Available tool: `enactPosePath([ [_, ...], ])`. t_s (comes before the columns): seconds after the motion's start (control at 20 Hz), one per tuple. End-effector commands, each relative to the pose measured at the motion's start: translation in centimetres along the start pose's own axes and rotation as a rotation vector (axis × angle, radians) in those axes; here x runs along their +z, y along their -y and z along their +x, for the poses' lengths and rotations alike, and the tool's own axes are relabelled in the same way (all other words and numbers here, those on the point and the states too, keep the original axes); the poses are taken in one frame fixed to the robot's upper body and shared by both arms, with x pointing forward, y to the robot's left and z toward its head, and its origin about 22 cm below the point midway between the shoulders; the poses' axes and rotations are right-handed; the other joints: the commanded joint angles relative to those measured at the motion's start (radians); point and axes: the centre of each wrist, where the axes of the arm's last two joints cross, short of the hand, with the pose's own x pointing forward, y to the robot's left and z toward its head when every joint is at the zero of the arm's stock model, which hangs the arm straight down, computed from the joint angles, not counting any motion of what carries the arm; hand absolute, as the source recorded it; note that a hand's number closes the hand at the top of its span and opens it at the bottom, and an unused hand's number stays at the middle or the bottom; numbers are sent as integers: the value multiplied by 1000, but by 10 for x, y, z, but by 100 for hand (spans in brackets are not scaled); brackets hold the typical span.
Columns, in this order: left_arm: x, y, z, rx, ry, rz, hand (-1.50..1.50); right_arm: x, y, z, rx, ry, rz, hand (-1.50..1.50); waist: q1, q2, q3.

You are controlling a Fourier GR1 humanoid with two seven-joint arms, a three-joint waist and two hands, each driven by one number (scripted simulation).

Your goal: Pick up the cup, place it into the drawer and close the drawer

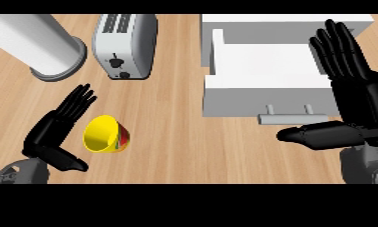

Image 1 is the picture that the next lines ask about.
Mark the white cabinet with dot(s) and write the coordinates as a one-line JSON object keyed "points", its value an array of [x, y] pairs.
{"points": [[276, 26]]}

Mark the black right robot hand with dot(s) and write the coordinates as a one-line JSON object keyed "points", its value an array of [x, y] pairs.
{"points": [[352, 111]]}

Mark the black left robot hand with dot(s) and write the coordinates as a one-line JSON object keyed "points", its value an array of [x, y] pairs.
{"points": [[53, 130]]}

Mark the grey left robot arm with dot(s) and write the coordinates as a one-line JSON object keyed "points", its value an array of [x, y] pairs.
{"points": [[23, 171]]}

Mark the white cylindrical appliance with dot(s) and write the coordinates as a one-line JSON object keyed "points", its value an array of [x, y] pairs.
{"points": [[42, 46]]}

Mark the white open drawer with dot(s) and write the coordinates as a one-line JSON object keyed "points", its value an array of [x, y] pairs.
{"points": [[268, 81]]}

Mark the yellow cup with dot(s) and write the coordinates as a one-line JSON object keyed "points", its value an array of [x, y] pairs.
{"points": [[106, 134]]}

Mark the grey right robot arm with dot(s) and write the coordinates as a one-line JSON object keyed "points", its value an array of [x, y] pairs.
{"points": [[363, 166]]}

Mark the white toaster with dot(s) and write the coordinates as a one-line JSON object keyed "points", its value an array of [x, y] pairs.
{"points": [[128, 46]]}

